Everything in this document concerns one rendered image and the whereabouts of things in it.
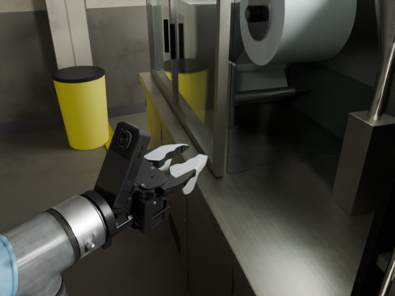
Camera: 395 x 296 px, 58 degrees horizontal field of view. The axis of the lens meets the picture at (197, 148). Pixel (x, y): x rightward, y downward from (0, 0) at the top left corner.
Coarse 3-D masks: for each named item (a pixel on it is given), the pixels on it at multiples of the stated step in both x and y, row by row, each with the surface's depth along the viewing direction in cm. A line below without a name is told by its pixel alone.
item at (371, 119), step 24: (384, 0) 74; (384, 24) 77; (384, 48) 80; (384, 72) 83; (384, 96) 85; (360, 120) 88; (384, 120) 87; (360, 144) 90; (384, 144) 89; (360, 168) 91; (384, 168) 92; (336, 192) 102; (360, 192) 94
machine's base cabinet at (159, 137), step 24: (168, 144) 167; (192, 192) 131; (192, 216) 137; (192, 240) 143; (216, 240) 109; (192, 264) 150; (216, 264) 112; (192, 288) 157; (216, 288) 116; (240, 288) 92
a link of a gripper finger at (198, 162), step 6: (198, 156) 58; (204, 156) 59; (186, 162) 56; (192, 162) 56; (198, 162) 57; (204, 162) 58; (174, 168) 55; (180, 168) 55; (186, 168) 55; (192, 168) 55; (198, 168) 56; (174, 174) 53; (180, 174) 53; (192, 180) 58; (186, 186) 57; (192, 186) 59; (186, 192) 58
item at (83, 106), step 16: (64, 80) 285; (80, 80) 285; (96, 80) 294; (64, 96) 293; (80, 96) 292; (96, 96) 300; (64, 112) 303; (80, 112) 299; (96, 112) 306; (80, 128) 307; (96, 128) 312; (80, 144) 315; (96, 144) 319
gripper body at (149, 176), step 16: (144, 160) 55; (144, 176) 52; (160, 176) 52; (96, 192) 47; (144, 192) 49; (112, 208) 48; (128, 208) 51; (144, 208) 50; (160, 208) 54; (112, 224) 46; (128, 224) 52; (144, 224) 52
